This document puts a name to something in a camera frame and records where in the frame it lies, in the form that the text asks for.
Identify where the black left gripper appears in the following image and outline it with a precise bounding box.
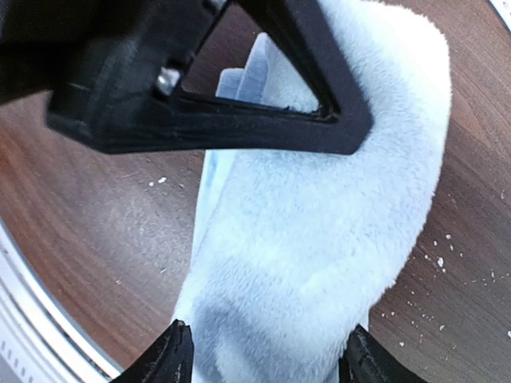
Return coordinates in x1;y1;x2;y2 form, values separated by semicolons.
1;1;227;104

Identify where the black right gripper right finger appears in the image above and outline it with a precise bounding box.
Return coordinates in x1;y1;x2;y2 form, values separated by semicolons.
339;325;403;382

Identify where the light blue towel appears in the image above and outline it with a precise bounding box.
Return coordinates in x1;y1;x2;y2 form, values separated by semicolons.
174;1;452;382

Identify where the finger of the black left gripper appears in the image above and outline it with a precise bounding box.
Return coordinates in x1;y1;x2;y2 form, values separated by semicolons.
46;1;373;155

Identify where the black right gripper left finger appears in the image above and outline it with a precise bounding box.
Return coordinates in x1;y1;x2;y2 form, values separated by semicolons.
115;320;194;383

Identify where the aluminium front rail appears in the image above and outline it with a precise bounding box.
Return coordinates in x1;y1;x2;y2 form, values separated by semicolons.
1;225;123;382

